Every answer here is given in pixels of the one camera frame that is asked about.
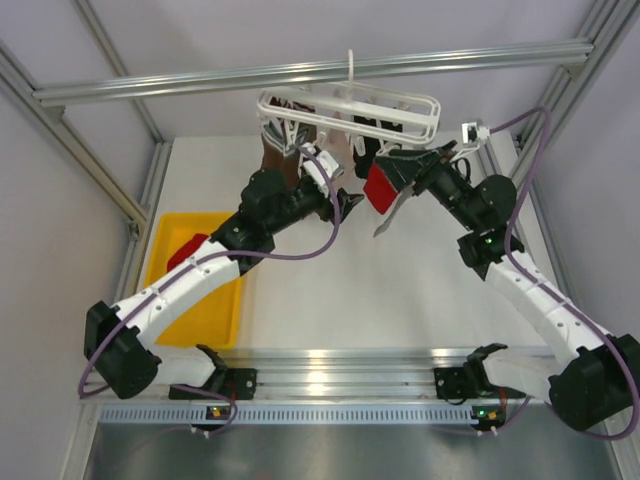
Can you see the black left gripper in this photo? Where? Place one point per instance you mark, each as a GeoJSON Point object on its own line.
{"type": "Point", "coordinates": [345, 200]}

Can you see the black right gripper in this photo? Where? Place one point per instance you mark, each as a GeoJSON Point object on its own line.
{"type": "Point", "coordinates": [418, 169]}

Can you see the grey sock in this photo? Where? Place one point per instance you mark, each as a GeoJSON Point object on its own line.
{"type": "Point", "coordinates": [390, 215]}

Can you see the red santa sock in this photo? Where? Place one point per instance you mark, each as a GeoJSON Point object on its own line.
{"type": "Point", "coordinates": [186, 250]}
{"type": "Point", "coordinates": [379, 190]}

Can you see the black sock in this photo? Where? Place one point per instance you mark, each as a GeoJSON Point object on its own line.
{"type": "Point", "coordinates": [364, 150]}
{"type": "Point", "coordinates": [393, 127]}

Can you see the white plastic clip hanger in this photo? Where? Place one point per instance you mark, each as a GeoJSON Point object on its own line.
{"type": "Point", "coordinates": [355, 109]}

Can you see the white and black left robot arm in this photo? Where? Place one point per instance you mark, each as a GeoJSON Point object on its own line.
{"type": "Point", "coordinates": [120, 340]}

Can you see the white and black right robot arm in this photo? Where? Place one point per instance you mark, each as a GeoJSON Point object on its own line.
{"type": "Point", "coordinates": [593, 374]}

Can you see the pink sock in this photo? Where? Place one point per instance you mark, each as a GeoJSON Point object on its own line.
{"type": "Point", "coordinates": [337, 144]}

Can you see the maroon striped brown sock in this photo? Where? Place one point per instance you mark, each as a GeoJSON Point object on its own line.
{"type": "Point", "coordinates": [276, 154]}

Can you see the yellow plastic tray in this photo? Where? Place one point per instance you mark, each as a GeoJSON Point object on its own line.
{"type": "Point", "coordinates": [214, 321]}

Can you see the aluminium top crossbar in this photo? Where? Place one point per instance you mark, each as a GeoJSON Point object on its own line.
{"type": "Point", "coordinates": [573, 51]}

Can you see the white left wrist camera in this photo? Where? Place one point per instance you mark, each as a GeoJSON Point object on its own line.
{"type": "Point", "coordinates": [321, 166]}

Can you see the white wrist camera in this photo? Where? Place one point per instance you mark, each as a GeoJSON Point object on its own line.
{"type": "Point", "coordinates": [321, 166]}
{"type": "Point", "coordinates": [474, 134]}

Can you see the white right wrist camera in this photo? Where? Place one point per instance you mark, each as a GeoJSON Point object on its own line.
{"type": "Point", "coordinates": [474, 134]}

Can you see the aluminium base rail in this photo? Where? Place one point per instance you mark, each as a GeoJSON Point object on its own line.
{"type": "Point", "coordinates": [312, 375]}

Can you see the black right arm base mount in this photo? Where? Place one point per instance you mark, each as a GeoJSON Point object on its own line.
{"type": "Point", "coordinates": [454, 385]}

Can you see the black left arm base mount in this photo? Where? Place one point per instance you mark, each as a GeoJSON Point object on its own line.
{"type": "Point", "coordinates": [233, 383]}

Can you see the aluminium right frame post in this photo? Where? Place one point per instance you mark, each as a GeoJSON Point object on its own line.
{"type": "Point", "coordinates": [605, 27]}

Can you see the aluminium frame post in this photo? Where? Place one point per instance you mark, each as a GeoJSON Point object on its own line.
{"type": "Point", "coordinates": [20, 87]}
{"type": "Point", "coordinates": [605, 27]}

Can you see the aluminium left frame post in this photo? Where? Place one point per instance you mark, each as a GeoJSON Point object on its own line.
{"type": "Point", "coordinates": [20, 87]}

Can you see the slotted grey cable duct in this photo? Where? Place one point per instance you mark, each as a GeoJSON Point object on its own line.
{"type": "Point", "coordinates": [299, 414]}

